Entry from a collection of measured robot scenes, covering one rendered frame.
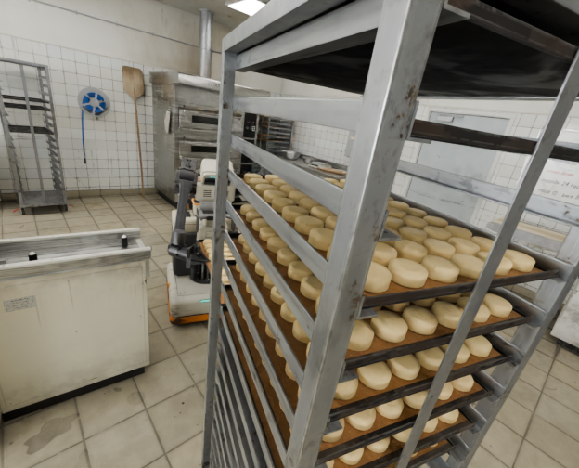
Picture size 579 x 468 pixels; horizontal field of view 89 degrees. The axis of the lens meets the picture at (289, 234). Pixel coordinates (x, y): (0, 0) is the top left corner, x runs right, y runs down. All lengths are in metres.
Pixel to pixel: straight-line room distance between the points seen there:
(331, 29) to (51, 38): 5.35
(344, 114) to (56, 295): 1.67
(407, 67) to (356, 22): 0.12
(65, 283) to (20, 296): 0.17
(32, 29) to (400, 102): 5.50
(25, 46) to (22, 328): 4.28
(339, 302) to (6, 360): 1.87
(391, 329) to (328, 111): 0.30
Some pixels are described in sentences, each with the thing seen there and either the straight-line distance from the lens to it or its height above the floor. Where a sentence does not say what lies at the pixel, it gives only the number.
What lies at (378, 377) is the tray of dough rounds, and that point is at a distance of 0.51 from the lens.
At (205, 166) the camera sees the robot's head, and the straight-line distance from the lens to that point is 2.07.
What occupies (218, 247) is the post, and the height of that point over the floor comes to 1.28.
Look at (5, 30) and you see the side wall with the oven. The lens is 5.62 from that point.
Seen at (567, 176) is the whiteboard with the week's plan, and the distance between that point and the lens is 4.55.
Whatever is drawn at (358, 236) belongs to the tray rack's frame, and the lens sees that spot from 0.27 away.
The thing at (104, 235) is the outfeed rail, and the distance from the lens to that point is 2.03.
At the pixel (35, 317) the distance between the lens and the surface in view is 1.89.
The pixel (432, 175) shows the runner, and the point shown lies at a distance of 0.79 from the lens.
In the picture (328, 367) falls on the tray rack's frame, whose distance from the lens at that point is 0.35.
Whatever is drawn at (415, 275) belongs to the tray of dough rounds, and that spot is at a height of 1.51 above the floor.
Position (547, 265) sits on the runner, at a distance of 0.67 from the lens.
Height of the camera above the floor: 1.67
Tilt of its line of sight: 22 degrees down
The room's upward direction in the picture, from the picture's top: 9 degrees clockwise
